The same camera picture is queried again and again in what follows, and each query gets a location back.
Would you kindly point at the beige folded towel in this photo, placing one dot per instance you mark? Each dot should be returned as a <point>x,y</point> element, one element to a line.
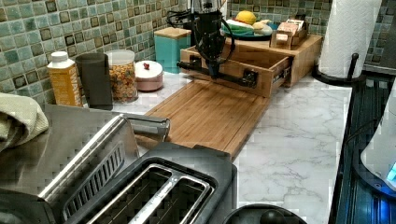
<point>22,119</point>

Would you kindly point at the plush yellow lemon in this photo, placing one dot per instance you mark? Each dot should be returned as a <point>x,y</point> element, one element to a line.
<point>246,16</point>

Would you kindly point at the clear cereal jar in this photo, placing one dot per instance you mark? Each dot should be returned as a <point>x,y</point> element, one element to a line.
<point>122,76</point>

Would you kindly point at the wooden tea bag caddy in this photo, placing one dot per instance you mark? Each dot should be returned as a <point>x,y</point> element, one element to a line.
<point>289,34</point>

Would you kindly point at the black two-slot toaster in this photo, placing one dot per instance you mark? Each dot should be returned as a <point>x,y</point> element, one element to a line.
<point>169,184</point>

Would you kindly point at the large bamboo cutting board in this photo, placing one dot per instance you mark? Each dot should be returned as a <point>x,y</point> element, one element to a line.
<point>207,114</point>

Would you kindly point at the teal canister with bamboo lid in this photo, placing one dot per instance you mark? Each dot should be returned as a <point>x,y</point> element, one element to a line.
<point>168,44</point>

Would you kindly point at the paper towel roll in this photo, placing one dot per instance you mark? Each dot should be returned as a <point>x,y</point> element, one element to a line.
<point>349,30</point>

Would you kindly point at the black round lid with knob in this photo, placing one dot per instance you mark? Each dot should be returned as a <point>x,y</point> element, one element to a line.
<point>262,214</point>

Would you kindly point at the plush cream banana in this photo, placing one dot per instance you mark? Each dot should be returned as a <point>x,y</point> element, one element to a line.
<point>262,27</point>

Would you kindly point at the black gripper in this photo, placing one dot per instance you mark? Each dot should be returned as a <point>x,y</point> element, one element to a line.
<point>209,40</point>

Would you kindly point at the bamboo drawer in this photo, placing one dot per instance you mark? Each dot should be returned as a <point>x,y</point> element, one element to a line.
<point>256,71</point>

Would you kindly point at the plush watermelon slice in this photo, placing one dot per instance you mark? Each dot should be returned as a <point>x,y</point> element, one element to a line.
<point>238,27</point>

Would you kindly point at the pink bowl with white lid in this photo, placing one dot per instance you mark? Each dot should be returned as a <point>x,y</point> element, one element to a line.
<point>149,75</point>

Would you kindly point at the orange juice carton white cap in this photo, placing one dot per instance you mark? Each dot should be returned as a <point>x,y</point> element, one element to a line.
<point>64,79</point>

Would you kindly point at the bamboo drawer cabinet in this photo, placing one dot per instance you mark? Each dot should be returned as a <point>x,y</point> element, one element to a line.
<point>303,56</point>

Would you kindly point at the dark grey cup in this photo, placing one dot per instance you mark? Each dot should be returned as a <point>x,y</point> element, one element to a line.
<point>93,69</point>

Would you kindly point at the blue round plate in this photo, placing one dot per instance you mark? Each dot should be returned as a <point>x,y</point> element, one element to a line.
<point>263,35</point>

